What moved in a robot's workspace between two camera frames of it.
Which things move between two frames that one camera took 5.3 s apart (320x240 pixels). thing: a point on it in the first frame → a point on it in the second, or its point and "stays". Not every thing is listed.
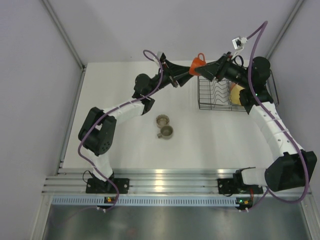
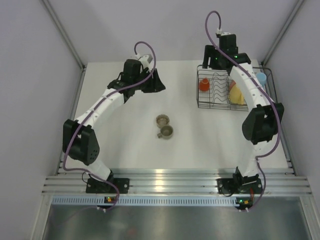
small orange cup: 197,62 → 204,85
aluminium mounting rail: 145,181 stays
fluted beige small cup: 161,120 stays
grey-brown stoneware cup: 166,132 stays
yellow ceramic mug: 235,94 stays
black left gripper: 170,70 → 155,85
